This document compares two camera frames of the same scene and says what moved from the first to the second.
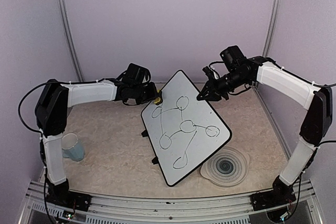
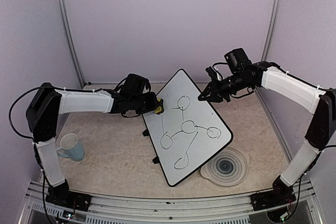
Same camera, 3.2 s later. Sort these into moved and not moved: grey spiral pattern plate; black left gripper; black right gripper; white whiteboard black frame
Moved: black left gripper
Not moved: grey spiral pattern plate; black right gripper; white whiteboard black frame
